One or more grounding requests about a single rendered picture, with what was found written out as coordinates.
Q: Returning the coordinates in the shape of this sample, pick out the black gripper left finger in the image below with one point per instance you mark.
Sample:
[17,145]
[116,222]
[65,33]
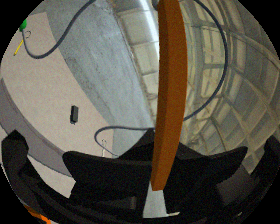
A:
[130,172]

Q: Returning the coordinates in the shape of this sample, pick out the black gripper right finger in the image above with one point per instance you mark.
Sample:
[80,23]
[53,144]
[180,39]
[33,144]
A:
[190,169]

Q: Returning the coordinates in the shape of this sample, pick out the orange handle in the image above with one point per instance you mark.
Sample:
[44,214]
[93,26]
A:
[173,76]

